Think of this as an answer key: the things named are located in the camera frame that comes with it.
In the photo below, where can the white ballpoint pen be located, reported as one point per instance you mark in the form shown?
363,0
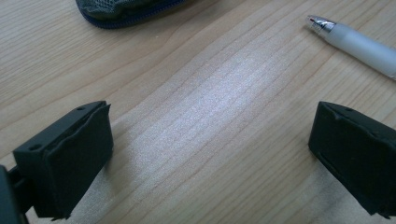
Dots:
358,46

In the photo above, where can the dark grey pencil case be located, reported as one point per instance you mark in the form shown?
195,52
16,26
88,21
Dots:
124,12

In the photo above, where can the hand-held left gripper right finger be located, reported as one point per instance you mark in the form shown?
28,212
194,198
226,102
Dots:
355,155

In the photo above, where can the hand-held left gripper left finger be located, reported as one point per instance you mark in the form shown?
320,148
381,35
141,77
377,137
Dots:
74,158

